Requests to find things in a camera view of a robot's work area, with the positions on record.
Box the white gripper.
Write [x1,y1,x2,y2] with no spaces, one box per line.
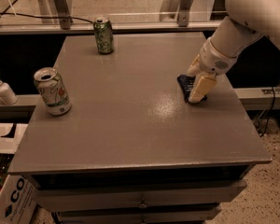
[187,38,237,104]

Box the dark blue rxbar wrapper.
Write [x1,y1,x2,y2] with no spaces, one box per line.
[177,75,207,104]

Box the white 7up can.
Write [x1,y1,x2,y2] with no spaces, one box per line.
[34,67,72,116]

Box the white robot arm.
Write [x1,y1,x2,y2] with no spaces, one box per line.
[187,0,280,104]

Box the green soda can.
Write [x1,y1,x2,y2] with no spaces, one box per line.
[93,16,114,54]

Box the grey drawer cabinet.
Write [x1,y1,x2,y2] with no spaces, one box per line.
[9,33,271,224]

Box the white pump bottle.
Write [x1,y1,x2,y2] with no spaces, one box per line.
[0,79,18,105]

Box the white shelf panel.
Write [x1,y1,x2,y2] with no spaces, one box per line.
[0,123,27,154]

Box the white cardboard box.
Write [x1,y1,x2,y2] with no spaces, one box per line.
[0,175,36,224]

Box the metal window bracket right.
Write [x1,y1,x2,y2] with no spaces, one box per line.
[177,0,192,27]

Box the metal window bracket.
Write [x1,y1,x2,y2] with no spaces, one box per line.
[53,0,72,30]
[177,0,192,27]

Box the metal window bracket left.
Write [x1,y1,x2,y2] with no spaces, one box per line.
[53,0,72,30]

